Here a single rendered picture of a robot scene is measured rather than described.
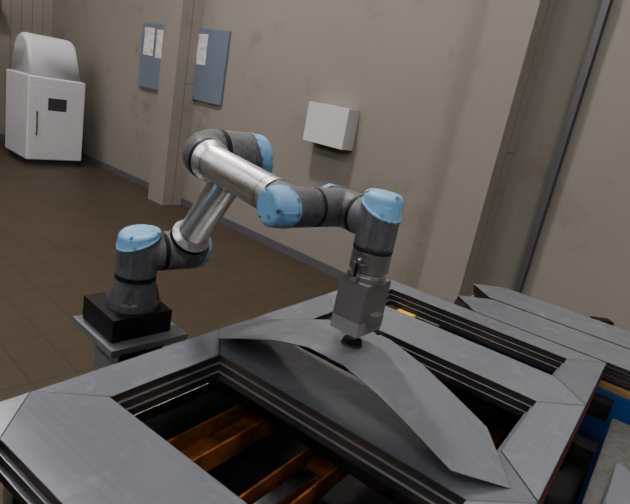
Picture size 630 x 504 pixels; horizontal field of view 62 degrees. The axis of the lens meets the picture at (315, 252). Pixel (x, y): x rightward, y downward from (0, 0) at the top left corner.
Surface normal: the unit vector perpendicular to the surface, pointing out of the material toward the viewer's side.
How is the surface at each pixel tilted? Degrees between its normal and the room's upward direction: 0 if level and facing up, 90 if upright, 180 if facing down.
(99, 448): 0
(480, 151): 90
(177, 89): 90
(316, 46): 90
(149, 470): 0
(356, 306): 90
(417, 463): 0
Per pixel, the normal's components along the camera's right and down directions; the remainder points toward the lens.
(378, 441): 0.18, -0.94
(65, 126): 0.72, 0.32
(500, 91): -0.67, 0.09
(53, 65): 0.73, 0.00
